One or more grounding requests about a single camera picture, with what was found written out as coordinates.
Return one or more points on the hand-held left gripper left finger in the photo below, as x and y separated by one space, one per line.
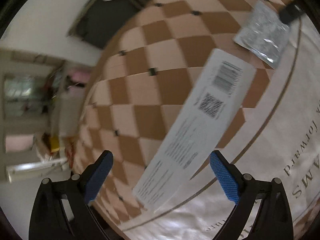
100 177

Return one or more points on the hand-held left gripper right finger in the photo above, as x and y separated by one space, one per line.
225 177

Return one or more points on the pink suitcase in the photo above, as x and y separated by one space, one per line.
78 77

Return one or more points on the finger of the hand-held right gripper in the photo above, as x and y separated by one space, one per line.
290 13

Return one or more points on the long white toothpaste box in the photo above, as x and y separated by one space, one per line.
195 125

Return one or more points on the brown checkered tablecloth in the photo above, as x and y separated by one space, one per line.
140 100

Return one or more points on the silver blister pack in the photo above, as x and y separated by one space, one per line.
262 32

